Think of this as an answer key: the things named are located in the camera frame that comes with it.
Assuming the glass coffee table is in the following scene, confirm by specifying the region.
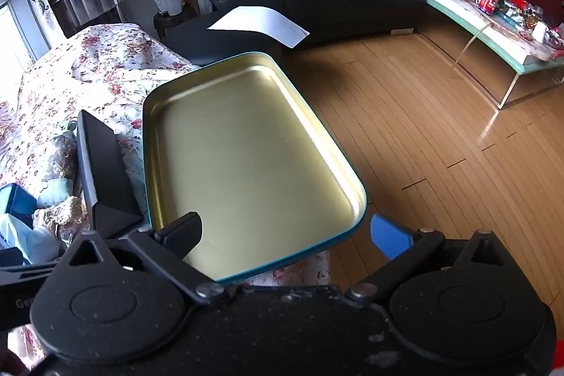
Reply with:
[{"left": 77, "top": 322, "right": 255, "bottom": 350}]
[{"left": 425, "top": 0, "right": 564, "bottom": 110}]

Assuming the dark round plant stand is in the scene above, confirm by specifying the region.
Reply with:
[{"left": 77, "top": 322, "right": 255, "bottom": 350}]
[{"left": 153, "top": 6, "right": 197, "bottom": 39}]

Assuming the white paper sheet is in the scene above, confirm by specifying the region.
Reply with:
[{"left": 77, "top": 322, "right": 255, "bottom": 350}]
[{"left": 207, "top": 6, "right": 310, "bottom": 49}]

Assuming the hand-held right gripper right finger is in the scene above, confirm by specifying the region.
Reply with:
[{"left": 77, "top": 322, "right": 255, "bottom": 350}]
[{"left": 346, "top": 213, "right": 514, "bottom": 306}]

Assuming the dried flower sachet bag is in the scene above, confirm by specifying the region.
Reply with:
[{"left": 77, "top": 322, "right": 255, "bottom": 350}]
[{"left": 37, "top": 129, "right": 82, "bottom": 205}]

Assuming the light blue face mask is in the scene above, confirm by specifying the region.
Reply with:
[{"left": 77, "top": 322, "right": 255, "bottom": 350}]
[{"left": 0, "top": 213, "right": 61, "bottom": 267}]

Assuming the teal and gold metal tray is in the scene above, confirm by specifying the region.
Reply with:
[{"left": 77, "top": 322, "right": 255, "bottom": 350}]
[{"left": 142, "top": 51, "right": 367, "bottom": 286}]

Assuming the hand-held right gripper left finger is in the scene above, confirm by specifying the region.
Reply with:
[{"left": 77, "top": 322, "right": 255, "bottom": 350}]
[{"left": 57, "top": 212, "right": 226, "bottom": 305}]

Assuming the black triangular glasses case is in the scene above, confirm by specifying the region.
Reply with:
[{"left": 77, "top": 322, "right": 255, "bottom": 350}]
[{"left": 76, "top": 109, "right": 144, "bottom": 239}]

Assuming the floral bed sheet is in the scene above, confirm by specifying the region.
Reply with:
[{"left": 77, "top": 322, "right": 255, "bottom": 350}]
[{"left": 0, "top": 24, "right": 331, "bottom": 363}]

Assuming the cream lace crochet piece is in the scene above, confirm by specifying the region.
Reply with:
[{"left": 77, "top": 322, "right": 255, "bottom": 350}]
[{"left": 33, "top": 197, "right": 90, "bottom": 236}]

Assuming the black leather ottoman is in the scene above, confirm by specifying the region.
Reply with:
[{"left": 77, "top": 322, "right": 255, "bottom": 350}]
[{"left": 163, "top": 6, "right": 309, "bottom": 67}]

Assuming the blue tissue box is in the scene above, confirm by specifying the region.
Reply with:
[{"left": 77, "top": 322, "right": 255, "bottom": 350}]
[{"left": 0, "top": 184, "right": 38, "bottom": 228}]

